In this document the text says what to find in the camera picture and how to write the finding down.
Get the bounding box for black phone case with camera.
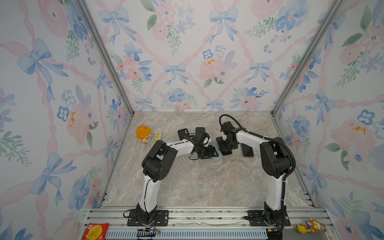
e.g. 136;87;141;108
178;129;190;141

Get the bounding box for black corrugated cable hose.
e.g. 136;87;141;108
218;113;297;211

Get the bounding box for yellow and brown plush toy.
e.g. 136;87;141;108
296;218;327;234

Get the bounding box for small yellow snack packet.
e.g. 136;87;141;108
154;132;162;141

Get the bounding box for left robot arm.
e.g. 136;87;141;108
136;127;219;225

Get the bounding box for light blue phone case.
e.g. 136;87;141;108
209;142;224;163

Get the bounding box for pink phone case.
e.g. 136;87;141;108
239;143;255;158

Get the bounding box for orange lid yogurt cup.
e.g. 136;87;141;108
136;126;152;144

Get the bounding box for red chip bag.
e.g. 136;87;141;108
82;223;109;240

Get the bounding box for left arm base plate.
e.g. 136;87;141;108
126;209;169;227

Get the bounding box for black phone middle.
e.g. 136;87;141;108
195;127;205;134

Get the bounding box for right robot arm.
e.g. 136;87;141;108
217;122;294;227

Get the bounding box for aluminium rail frame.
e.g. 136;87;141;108
80;207;340;240

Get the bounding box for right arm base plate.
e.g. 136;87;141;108
244;210;291;228

